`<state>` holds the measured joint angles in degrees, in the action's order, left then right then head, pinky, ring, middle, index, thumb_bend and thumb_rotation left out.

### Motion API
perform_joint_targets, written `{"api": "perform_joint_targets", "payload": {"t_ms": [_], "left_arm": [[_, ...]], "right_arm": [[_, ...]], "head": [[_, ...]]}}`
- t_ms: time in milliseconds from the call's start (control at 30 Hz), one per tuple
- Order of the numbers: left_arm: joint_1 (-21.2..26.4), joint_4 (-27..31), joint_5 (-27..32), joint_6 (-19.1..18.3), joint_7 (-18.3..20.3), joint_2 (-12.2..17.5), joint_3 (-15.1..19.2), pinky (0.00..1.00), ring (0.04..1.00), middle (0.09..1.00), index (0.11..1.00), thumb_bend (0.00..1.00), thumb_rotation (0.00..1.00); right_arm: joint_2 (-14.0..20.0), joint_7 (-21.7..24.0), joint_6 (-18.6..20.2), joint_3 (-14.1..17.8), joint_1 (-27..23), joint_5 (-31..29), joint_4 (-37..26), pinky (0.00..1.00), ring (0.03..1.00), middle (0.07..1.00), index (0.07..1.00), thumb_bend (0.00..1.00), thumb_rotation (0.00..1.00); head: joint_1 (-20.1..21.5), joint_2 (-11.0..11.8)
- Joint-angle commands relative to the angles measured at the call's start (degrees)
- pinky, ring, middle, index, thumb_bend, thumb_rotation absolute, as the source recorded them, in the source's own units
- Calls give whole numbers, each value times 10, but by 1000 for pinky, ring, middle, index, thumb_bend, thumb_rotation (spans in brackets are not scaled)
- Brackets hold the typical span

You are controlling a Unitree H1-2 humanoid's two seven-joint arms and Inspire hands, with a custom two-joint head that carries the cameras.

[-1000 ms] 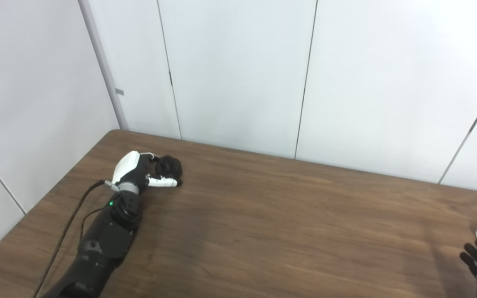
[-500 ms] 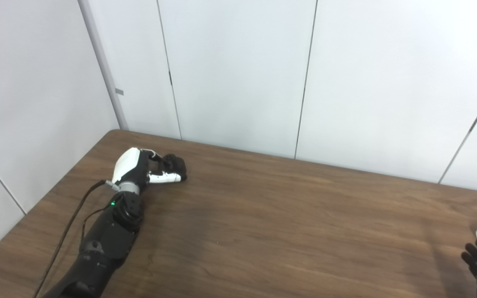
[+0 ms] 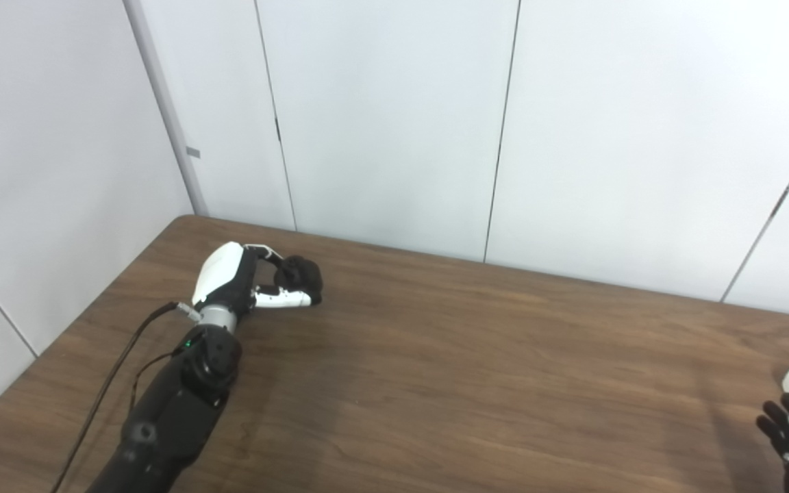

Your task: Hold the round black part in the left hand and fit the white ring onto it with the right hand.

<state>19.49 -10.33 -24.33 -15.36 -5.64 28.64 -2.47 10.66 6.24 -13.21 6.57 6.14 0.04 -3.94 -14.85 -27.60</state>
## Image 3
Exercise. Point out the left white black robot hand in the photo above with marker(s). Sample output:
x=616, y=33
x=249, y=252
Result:
x=220, y=274

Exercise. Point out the round black part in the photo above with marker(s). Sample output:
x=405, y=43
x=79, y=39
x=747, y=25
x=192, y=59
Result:
x=302, y=274

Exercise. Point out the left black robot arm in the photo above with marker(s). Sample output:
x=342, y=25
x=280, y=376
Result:
x=175, y=424

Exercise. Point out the grey wall corner post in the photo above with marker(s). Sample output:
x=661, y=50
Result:
x=168, y=116

